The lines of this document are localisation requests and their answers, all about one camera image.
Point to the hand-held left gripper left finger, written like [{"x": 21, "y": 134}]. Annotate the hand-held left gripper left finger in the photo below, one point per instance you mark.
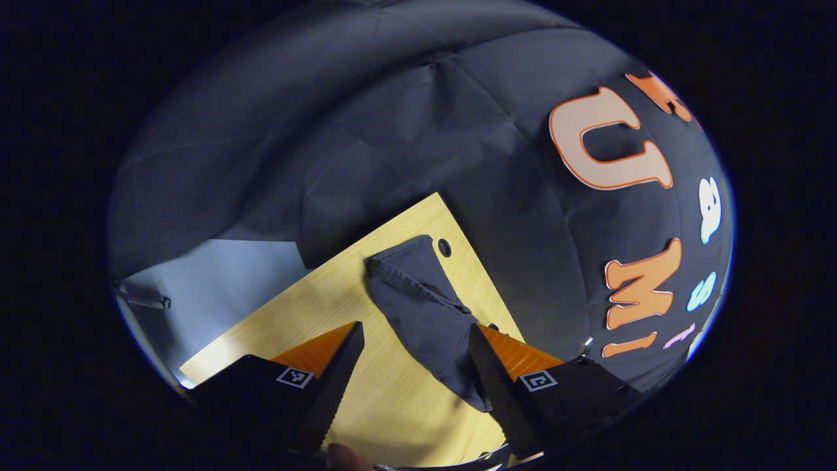
[{"x": 330, "y": 399}]

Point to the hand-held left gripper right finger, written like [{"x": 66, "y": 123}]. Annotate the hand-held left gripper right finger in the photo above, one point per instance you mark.
[{"x": 500, "y": 392}]

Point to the dark grey jeans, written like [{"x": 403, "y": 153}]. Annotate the dark grey jeans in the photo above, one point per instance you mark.
[{"x": 425, "y": 307}]

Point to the grey metal bar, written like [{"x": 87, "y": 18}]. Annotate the grey metal bar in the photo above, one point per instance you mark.
[{"x": 144, "y": 299}]

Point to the black backdrop cloth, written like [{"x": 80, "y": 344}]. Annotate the black backdrop cloth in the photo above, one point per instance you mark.
[{"x": 392, "y": 131}]

